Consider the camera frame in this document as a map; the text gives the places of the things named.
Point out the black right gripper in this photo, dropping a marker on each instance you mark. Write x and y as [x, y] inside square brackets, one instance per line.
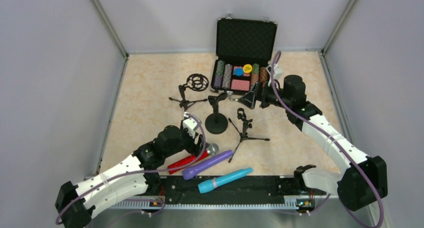
[260, 95]

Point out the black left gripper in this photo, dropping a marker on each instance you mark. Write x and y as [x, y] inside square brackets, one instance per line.
[197, 144]

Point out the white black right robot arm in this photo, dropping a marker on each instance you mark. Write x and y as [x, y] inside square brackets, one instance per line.
[361, 181]

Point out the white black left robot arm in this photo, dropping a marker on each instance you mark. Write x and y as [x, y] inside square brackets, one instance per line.
[79, 203]

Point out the black round-base mic stand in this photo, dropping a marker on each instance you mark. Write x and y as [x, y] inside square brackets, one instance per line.
[216, 123]

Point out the black small tripod mic stand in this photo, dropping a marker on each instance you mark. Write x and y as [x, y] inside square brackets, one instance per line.
[243, 135]

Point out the pink card deck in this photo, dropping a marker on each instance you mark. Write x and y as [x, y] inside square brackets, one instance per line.
[240, 85]

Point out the green red chip stack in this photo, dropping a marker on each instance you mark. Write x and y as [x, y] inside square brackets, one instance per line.
[255, 74]

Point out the brown chip stack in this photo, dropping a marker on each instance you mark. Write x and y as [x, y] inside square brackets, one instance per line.
[263, 74]

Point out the yellow round dealer chip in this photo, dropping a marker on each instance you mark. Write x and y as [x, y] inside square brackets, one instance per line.
[247, 68]

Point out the blue round dealer chip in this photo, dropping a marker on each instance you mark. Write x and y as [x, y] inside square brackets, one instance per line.
[238, 72]

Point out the purple microphone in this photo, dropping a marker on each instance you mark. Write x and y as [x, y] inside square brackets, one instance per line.
[192, 171]

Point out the blue orange chip stack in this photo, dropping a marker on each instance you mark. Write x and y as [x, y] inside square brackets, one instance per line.
[226, 79]

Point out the cyan microphone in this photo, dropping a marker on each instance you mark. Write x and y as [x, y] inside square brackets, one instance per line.
[211, 184]

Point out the purple green chip stack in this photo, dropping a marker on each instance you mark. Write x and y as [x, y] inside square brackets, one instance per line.
[218, 76]

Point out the black poker chip case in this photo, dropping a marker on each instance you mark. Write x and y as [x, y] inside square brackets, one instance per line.
[240, 42]

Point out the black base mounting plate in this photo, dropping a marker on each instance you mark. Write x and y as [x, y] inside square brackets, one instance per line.
[249, 190]

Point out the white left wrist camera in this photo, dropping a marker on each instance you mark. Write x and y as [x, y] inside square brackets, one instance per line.
[191, 123]

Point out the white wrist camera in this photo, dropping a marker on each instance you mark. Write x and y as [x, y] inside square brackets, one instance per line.
[277, 73]
[191, 123]

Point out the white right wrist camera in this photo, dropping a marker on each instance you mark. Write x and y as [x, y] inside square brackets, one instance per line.
[277, 73]

